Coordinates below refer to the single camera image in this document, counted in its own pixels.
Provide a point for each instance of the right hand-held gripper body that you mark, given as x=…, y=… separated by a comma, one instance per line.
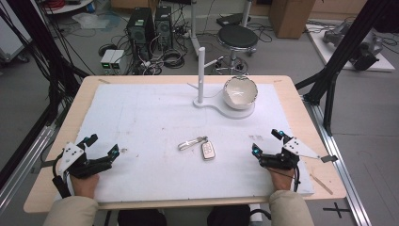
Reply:
x=295, y=147

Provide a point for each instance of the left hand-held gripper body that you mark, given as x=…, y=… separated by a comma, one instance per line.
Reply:
x=72, y=154

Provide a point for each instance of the white eggshell bowl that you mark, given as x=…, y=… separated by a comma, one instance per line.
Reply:
x=240, y=94

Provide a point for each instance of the person's left hand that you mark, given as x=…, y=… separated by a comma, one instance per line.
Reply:
x=84, y=186

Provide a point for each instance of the person's right hand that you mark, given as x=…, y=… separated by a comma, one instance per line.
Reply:
x=282, y=180

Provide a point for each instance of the thin wooden stick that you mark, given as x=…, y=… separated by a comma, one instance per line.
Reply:
x=321, y=184

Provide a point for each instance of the white foam mat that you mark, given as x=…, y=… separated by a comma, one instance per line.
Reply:
x=150, y=125

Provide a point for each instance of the wooden table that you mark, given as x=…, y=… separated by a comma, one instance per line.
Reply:
x=326, y=183

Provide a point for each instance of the person's right leg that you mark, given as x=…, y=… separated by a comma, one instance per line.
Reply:
x=229, y=216

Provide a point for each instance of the person's leg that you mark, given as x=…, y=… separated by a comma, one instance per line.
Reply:
x=141, y=218
x=229, y=216

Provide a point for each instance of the person's left leg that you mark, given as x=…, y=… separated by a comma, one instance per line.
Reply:
x=141, y=218

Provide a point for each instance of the white power supply box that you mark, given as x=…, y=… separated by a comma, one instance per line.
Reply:
x=118, y=61
x=106, y=61

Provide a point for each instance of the white floor board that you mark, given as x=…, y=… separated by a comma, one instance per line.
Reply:
x=326, y=53

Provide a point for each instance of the white branched stand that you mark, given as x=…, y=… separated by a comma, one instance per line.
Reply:
x=201, y=75

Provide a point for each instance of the black round stool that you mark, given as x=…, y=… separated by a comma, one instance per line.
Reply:
x=237, y=36

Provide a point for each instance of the brown wooden cabinet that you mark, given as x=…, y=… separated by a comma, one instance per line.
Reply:
x=291, y=17

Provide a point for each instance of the grey robot device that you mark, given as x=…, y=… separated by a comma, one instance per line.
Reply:
x=365, y=51

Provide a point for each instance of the clear plastic bag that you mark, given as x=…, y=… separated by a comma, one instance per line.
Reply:
x=92, y=20

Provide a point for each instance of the large black computer tower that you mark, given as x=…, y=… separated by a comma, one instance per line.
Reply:
x=140, y=29

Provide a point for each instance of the black flat case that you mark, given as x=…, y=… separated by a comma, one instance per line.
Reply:
x=230, y=19

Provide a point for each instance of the white table leg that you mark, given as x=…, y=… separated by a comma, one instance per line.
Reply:
x=194, y=28
x=246, y=12

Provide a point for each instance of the small black computer tower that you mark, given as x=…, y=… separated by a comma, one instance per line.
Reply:
x=163, y=26

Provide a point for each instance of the aluminium rail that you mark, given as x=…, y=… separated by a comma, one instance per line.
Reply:
x=25, y=160
x=342, y=169

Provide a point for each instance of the black metal frame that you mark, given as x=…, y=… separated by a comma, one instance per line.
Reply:
x=34, y=40
x=342, y=53

